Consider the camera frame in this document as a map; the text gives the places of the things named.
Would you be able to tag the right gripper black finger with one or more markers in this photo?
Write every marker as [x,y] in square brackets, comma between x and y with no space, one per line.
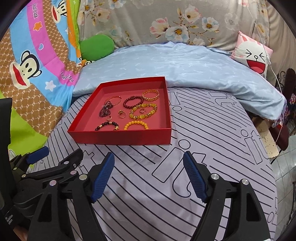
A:
[68,164]

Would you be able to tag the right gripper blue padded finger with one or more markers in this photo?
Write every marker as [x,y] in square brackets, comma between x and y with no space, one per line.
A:
[99,176]
[198,175]

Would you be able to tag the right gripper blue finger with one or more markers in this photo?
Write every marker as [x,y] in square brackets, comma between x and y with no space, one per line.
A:
[37,155]

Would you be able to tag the gold hoop earring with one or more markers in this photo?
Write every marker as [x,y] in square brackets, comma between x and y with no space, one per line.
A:
[142,110]

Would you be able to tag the thin gold bangle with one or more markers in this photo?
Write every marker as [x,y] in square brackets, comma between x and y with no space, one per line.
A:
[114,100]

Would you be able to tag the gold chain bangle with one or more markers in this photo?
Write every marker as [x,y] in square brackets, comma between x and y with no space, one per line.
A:
[150,95]

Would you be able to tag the red jewelry tray box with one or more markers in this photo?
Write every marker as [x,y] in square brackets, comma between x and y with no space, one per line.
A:
[123,124]

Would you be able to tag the striped lilac bed sheet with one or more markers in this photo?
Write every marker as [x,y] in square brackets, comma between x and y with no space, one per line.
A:
[149,195]

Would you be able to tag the dark red chair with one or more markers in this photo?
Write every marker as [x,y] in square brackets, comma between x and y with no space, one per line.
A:
[280,133]

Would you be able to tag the cartoon monkey colourful blanket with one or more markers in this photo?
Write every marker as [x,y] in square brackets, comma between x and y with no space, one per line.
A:
[40,65]

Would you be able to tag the light blue pillow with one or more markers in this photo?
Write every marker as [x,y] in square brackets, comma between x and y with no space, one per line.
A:
[186,66]

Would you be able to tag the green plush cushion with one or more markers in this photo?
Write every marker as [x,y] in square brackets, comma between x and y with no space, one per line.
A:
[96,47]

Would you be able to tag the pink cat face pillow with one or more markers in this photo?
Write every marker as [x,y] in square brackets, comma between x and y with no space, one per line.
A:
[252,54]

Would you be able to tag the floral grey sheet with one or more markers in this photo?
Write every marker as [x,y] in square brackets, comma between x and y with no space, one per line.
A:
[204,23]

